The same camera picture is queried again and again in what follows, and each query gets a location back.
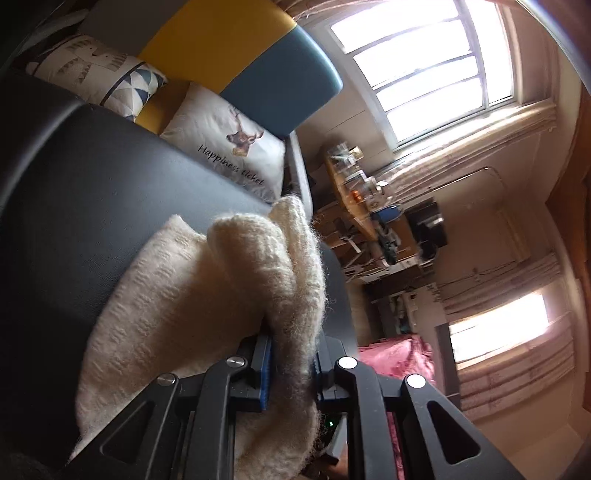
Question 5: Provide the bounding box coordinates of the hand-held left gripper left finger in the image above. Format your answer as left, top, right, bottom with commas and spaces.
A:
60, 333, 274, 480

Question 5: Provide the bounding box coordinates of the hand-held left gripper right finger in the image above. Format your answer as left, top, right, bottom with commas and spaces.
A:
313, 336, 523, 480

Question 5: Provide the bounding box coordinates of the cream knit sweater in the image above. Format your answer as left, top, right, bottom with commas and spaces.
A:
68, 196, 339, 480

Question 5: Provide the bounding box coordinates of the pink blanket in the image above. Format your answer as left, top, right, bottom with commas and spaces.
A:
358, 333, 437, 444

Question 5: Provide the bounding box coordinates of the cluttered wooden desk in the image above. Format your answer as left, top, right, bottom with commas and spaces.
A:
321, 141, 437, 278

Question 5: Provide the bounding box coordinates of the black monitor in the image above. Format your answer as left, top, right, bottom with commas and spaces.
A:
406, 198, 450, 261

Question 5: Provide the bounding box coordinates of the small window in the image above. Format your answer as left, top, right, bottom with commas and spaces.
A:
447, 291, 552, 365

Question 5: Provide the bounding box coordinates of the patterned beige curtain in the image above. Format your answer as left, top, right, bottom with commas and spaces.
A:
429, 251, 578, 414

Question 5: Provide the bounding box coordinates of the white deer print pillow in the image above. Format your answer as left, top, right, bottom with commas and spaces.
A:
159, 82, 287, 205

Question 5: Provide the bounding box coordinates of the black leather bench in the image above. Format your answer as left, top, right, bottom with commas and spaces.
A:
0, 71, 361, 480

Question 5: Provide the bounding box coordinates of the blue triangle pattern pillow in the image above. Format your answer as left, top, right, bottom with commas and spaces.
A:
99, 58, 169, 123

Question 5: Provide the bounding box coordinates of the blue yellow grey sofa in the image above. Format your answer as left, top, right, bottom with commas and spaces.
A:
78, 0, 345, 217

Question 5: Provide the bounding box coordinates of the large window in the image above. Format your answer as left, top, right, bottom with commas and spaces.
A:
329, 0, 517, 147

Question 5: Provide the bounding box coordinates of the white animal print pillow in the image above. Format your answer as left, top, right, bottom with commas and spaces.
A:
25, 32, 141, 104

